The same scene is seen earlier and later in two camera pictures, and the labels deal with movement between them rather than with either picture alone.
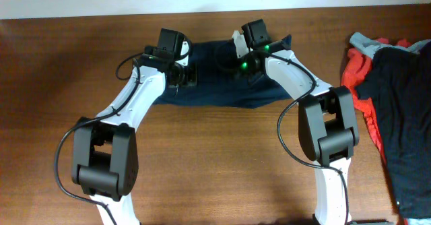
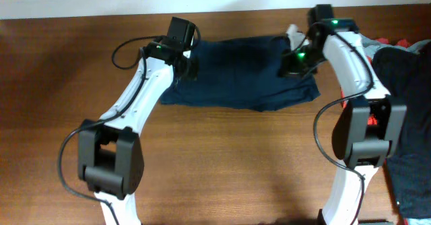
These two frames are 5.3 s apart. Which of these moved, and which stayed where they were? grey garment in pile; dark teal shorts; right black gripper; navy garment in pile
Moved: right black gripper
Stayed: dark teal shorts; navy garment in pile; grey garment in pile
